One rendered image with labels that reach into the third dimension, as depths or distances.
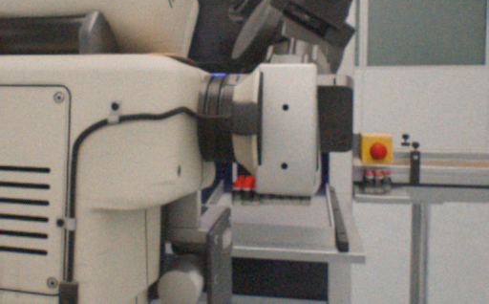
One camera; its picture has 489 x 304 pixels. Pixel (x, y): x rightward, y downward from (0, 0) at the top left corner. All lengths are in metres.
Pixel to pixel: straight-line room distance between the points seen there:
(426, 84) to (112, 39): 5.69
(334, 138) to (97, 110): 0.23
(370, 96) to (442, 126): 0.79
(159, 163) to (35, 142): 0.11
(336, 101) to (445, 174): 1.07
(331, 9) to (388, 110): 5.48
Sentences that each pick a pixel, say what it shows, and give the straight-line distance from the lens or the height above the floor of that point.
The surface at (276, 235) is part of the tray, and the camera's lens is 1.06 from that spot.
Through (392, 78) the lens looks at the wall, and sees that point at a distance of 6.06.
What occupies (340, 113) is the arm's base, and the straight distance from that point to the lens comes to 0.51.
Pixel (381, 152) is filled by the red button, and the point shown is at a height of 1.00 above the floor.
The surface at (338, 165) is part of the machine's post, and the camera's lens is 1.41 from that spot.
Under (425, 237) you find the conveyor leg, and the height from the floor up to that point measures 0.73.
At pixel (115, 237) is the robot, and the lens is 0.49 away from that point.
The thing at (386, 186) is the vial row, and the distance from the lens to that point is 1.48.
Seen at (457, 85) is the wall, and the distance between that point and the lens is 6.19.
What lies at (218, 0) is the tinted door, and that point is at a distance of 1.40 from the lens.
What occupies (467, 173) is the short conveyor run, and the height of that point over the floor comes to 0.92.
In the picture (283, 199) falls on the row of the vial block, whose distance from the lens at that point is 1.30.
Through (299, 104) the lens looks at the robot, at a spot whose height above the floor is 1.19.
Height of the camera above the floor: 1.24
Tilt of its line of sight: 6 degrees down
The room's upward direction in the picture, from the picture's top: 1 degrees counter-clockwise
